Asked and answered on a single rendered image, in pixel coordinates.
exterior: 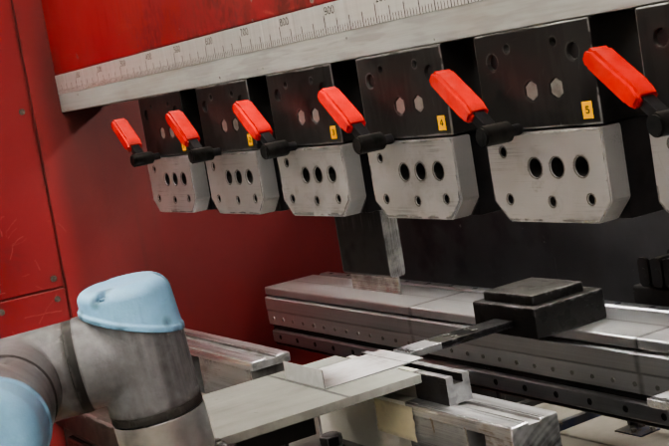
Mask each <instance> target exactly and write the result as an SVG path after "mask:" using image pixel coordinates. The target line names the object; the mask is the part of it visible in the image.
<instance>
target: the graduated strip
mask: <svg viewBox="0 0 669 446"><path fill-rule="evenodd" d="M476 1H480V0H336V1H333V2H330V3H326V4H322V5H319V6H315V7H311V8H307V9H304V10H300V11H296V12H292V13H289V14H285V15H281V16H278V17H274V18H270V19H266V20H263V21H259V22H255V23H251V24H248V25H244V26H240V27H236V28H233V29H229V30H225V31H222V32H218V33H214V34H210V35H207V36H203V37H199V38H195V39H192V40H188V41H184V42H180V43H177V44H173V45H169V46H166V47H162V48H158V49H154V50H151V51H147V52H143V53H139V54H136V55H132V56H128V57H124V58H121V59H117V60H113V61H110V62H106V63H102V64H98V65H95V66H91V67H87V68H83V69H80V70H76V71H72V72H68V73H65V74H61V75H57V76H55V79H56V85H57V90H58V95H62V94H66V93H70V92H75V91H79V90H84V89H88V88H93V87H97V86H102V85H106V84H111V83H115V82H120V81H124V80H129V79H133V78H137V77H142V76H146V75H151V74H155V73H160V72H164V71H169V70H173V69H178V68H182V67H187V66H191V65H195V64H200V63H204V62H209V61H213V60H218V59H222V58H227V57H231V56H236V55H240V54H245V53H249V52H253V51H258V50H262V49H267V48H271V47H276V46H280V45H285V44H289V43H294V42H298V41H303V40H307V39H311V38H315V37H319V36H324V35H328V34H333V33H337V32H342V31H346V30H351V29H355V28H360V27H364V26H369V25H373V24H377V23H382V22H386V21H391V20H395V19H400V18H404V17H409V16H413V15H418V14H422V13H427V12H431V11H435V10H440V9H444V8H449V7H453V6H458V5H462V4H467V3H471V2H476Z"/></svg>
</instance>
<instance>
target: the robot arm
mask: <svg viewBox="0 0 669 446"><path fill-rule="evenodd" d="M77 303H78V307H79V310H78V316H77V317H74V318H71V319H70V320H68V321H64V322H60V323H57V324H53V325H50V326H46V327H43V328H39V329H35V330H32V331H28V332H25V333H21V334H15V335H11V336H7V337H4V338H0V446H49V445H50V443H51V439H52V434H53V425H54V423H55V422H58V421H61V420H65V419H68V418H72V417H75V416H79V415H82V414H85V413H89V412H92V411H95V410H96V409H99V408H102V407H106V408H107V409H108V412H109V415H110V418H111V424H112V426H113V429H114V432H115V436H116V439H117V443H118V446H237V444H234V443H230V444H227V443H226V442H225V441H224V440H222V439H220V438H216V439H215V438H214V434H213V430H212V427H211V423H210V420H209V416H208V412H207V409H206V405H205V402H204V398H203V396H202V394H201V390H200V386H199V383H198V379H197V375H196V372H195V368H194V364H193V361H192V357H191V353H190V350H189V346H188V342H187V339H186V335H185V331H184V327H185V324H184V320H183V319H182V318H181V316H180V313H179V310H178V307H177V305H176V302H175V299H174V296H173V293H172V290H171V287H170V284H169V282H168V280H167V279H166V278H165V277H164V276H162V275H161V274H159V273H156V272H150V271H146V272H137V273H131V274H126V275H122V276H118V277H115V278H111V279H109V280H107V281H104V282H100V283H97V284H95V285H92V286H90V287H88V288H86V289H85V290H83V291H82V292H81V293H80V294H79V296H78V299H77Z"/></svg>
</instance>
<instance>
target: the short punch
mask: <svg viewBox="0 0 669 446"><path fill-rule="evenodd" d="M334 221H335V226H336V232H337V238H338V244H339V250H340V256H341V262H342V268H343V271H344V272H345V273H348V274H350V275H351V281H352V287H353V288H354V289H358V290H366V291H375V292H383V293H390V294H398V295H402V292H401V286H400V279H399V276H403V275H404V274H405V267H404V260H403V254H402V248H401V242H400V236H399V230H398V223H397V218H388V217H387V216H386V215H385V214H384V212H383V211H382V210H378V211H374V212H370V213H358V214H354V215H349V216H345V217H335V218H334Z"/></svg>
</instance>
